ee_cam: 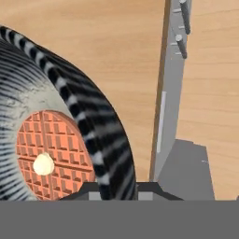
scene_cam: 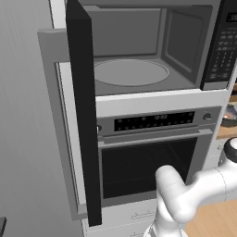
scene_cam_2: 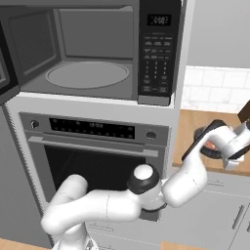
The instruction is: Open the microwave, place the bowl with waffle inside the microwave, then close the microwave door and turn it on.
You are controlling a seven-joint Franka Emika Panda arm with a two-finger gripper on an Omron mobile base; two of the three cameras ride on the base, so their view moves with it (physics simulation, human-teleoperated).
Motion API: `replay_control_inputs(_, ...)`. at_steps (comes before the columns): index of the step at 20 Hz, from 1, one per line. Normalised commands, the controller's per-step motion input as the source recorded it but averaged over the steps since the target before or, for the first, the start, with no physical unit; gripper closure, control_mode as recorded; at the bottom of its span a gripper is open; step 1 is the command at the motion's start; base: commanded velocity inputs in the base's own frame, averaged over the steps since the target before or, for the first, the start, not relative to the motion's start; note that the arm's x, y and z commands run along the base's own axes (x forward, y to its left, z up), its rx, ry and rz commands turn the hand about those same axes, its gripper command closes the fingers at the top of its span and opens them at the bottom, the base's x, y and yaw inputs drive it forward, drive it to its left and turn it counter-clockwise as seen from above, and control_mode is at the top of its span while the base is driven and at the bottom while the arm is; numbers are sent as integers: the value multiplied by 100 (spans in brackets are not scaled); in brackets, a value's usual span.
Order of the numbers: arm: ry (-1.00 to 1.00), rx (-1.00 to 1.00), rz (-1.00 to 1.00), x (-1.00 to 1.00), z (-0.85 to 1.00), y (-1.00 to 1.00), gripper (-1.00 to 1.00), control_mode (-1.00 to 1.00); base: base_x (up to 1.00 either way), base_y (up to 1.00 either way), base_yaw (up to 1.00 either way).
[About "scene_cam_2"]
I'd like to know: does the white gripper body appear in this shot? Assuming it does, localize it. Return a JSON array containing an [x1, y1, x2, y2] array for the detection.
[[224, 157, 245, 172]]

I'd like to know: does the orange waffle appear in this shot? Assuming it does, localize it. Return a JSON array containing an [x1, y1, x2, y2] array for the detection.
[[204, 140, 218, 152]]

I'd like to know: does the grey cupboard door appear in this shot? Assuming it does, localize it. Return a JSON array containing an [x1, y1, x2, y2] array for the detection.
[[228, 216, 250, 250], [161, 189, 250, 250]]

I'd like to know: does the black glass oven door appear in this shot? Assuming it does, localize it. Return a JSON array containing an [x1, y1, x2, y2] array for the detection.
[[27, 136, 167, 223]]

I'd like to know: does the grey microwave turntable plate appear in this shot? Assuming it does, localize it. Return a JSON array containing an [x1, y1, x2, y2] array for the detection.
[[45, 61, 131, 90]]

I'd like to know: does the grey microwave oven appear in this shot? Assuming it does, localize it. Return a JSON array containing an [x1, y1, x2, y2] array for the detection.
[[0, 0, 183, 107]]

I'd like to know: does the black microwave door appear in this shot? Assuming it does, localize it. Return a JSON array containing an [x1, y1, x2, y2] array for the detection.
[[0, 21, 21, 105]]

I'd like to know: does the grey drawer front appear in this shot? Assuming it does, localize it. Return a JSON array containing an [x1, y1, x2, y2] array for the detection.
[[204, 171, 250, 199]]

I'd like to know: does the dark brown block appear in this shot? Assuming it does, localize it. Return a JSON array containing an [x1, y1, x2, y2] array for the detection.
[[236, 100, 250, 124]]

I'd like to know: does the white drawer front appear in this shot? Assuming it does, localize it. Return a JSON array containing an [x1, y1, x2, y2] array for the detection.
[[85, 220, 164, 250]]

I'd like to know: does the white oven housing cabinet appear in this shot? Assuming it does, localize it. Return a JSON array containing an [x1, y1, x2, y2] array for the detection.
[[4, 0, 196, 250]]

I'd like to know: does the grey drawer handle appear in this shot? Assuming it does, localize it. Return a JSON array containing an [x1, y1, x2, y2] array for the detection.
[[206, 180, 227, 188]]

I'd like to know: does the steel wall oven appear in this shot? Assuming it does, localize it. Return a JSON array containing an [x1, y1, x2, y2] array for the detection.
[[19, 111, 171, 224]]

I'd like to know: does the white drawer handle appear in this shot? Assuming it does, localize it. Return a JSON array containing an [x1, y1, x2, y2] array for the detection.
[[88, 223, 114, 232]]

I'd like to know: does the steel oven door handle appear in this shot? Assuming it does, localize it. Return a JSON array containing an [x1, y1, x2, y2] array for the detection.
[[27, 136, 159, 158]]

